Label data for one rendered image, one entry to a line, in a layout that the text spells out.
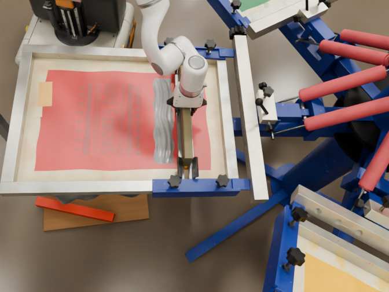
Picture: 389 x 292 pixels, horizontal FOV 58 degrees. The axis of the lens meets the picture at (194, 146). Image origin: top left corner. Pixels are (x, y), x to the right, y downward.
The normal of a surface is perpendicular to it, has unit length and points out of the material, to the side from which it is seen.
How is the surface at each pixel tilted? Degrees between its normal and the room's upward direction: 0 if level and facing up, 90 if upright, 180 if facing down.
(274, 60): 0
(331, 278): 32
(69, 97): 0
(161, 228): 0
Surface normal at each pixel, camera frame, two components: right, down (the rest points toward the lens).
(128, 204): 0.14, -0.39
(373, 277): 0.36, -0.75
